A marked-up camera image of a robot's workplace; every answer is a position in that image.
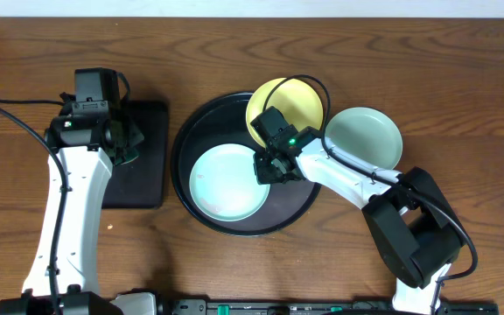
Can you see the green yellow sponge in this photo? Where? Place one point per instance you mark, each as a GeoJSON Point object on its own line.
{"type": "Point", "coordinates": [125, 155]}

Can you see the mint plate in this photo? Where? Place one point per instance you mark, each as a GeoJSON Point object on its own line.
{"type": "Point", "coordinates": [368, 134]}
{"type": "Point", "coordinates": [223, 183]}

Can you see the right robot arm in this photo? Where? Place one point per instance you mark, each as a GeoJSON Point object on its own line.
{"type": "Point", "coordinates": [415, 230]}

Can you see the round black tray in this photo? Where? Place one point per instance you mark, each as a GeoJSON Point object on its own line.
{"type": "Point", "coordinates": [222, 121]}

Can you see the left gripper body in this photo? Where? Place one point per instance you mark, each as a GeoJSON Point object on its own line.
{"type": "Point", "coordinates": [126, 143]}

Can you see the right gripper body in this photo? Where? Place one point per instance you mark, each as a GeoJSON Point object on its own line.
{"type": "Point", "coordinates": [263, 171]}

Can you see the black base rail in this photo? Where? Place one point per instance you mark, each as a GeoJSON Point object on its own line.
{"type": "Point", "coordinates": [203, 307]}

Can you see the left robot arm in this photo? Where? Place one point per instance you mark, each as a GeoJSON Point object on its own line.
{"type": "Point", "coordinates": [84, 146]}

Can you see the rectangular black tray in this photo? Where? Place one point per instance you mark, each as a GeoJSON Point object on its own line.
{"type": "Point", "coordinates": [140, 183]}

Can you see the yellow plate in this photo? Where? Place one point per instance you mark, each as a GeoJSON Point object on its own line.
{"type": "Point", "coordinates": [296, 100]}

